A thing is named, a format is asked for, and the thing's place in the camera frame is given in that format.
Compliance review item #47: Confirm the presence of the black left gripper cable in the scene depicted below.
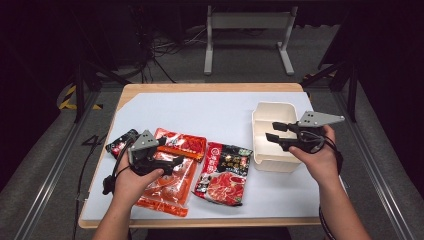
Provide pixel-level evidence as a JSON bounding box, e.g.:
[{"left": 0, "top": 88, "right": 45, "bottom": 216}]
[{"left": 101, "top": 139, "right": 135, "bottom": 196}]

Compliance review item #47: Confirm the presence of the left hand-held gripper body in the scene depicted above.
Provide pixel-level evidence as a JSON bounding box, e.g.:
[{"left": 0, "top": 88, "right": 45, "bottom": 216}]
[{"left": 127, "top": 129, "right": 175, "bottom": 177}]

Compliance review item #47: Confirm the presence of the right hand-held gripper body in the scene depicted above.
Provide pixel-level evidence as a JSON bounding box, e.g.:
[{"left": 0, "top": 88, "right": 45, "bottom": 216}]
[{"left": 283, "top": 110, "right": 346, "bottom": 155}]

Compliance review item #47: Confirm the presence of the bundle of floor cables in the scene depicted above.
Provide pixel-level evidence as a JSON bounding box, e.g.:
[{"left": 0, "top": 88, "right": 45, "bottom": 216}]
[{"left": 131, "top": 4, "right": 209, "bottom": 84}]

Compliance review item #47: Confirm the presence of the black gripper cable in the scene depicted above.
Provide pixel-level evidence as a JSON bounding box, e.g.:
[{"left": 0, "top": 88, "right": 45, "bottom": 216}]
[
  {"left": 101, "top": 139, "right": 135, "bottom": 196},
  {"left": 318, "top": 134, "right": 345, "bottom": 240}
]

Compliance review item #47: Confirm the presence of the orange seasoning block packet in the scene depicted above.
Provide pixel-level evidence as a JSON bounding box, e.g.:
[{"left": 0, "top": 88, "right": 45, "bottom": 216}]
[{"left": 134, "top": 127, "right": 208, "bottom": 218}]

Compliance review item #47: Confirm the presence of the person's right hand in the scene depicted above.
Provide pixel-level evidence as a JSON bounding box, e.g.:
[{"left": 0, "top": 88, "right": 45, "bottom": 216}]
[{"left": 288, "top": 125, "right": 339, "bottom": 188}]

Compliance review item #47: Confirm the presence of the red and black soup packet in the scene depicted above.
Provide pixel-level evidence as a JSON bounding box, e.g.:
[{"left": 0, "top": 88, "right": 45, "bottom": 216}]
[{"left": 192, "top": 141, "right": 254, "bottom": 207}]

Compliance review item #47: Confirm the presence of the white table mat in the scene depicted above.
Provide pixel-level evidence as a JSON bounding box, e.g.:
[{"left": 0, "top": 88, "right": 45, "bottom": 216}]
[{"left": 80, "top": 91, "right": 349, "bottom": 222}]

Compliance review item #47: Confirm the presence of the aluminium floor rail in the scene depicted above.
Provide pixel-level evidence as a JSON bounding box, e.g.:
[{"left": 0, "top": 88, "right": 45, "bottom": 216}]
[
  {"left": 332, "top": 89, "right": 418, "bottom": 240},
  {"left": 12, "top": 89, "right": 102, "bottom": 240}
]

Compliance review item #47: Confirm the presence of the person's left hand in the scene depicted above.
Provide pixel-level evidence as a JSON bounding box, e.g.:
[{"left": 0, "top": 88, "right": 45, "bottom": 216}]
[{"left": 111, "top": 151, "right": 165, "bottom": 208}]

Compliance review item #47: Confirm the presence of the yellow black hazard tape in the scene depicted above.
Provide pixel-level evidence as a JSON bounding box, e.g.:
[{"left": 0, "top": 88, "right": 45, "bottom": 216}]
[{"left": 58, "top": 84, "right": 103, "bottom": 111}]

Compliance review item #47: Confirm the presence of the black tripod stand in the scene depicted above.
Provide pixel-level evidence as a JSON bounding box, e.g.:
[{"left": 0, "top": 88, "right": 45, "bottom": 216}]
[
  {"left": 68, "top": 9, "right": 132, "bottom": 124},
  {"left": 300, "top": 9, "right": 363, "bottom": 123}
]

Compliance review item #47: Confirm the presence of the cream divided plastic container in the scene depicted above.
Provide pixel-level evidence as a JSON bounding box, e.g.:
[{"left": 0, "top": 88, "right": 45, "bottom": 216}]
[{"left": 251, "top": 101, "right": 303, "bottom": 174}]

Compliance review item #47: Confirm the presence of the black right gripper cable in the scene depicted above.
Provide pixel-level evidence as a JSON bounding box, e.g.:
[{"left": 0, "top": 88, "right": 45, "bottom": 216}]
[{"left": 318, "top": 134, "right": 345, "bottom": 240}]

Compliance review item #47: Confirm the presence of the small black red sachet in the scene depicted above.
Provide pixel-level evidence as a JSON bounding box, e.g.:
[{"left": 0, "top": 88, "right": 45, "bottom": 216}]
[{"left": 105, "top": 128, "right": 140, "bottom": 160}]

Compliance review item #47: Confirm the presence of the white metal desk frame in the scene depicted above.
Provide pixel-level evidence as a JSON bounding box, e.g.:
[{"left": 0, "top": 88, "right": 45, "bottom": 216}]
[{"left": 203, "top": 4, "right": 299, "bottom": 77}]

